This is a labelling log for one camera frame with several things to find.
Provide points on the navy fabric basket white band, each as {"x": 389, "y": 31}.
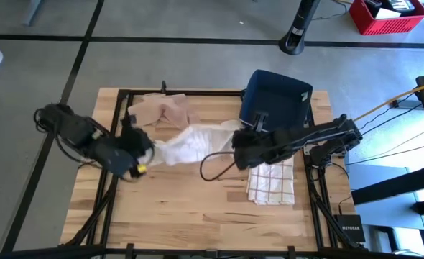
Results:
{"x": 276, "y": 97}

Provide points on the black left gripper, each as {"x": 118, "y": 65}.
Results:
{"x": 125, "y": 151}

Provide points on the white box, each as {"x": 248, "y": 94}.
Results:
{"x": 386, "y": 13}

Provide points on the black metal table frame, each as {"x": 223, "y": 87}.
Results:
{"x": 197, "y": 92}

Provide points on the black stand base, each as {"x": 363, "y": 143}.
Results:
{"x": 298, "y": 32}

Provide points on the black metal cart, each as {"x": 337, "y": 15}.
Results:
{"x": 395, "y": 185}

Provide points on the plain pink towel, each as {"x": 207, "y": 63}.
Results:
{"x": 169, "y": 111}

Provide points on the beige-checked white towel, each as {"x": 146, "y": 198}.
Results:
{"x": 194, "y": 144}

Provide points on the grey table leg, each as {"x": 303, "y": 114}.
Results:
{"x": 32, "y": 12}

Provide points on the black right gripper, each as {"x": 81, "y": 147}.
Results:
{"x": 262, "y": 147}

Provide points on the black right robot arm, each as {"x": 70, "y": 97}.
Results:
{"x": 323, "y": 135}

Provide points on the red plastic crate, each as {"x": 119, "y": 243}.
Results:
{"x": 388, "y": 25}

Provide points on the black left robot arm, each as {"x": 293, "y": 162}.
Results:
{"x": 72, "y": 129}

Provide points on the black Netgear network switch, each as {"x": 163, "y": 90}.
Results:
{"x": 349, "y": 228}

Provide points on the red-checked white towel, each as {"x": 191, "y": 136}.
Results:
{"x": 269, "y": 183}

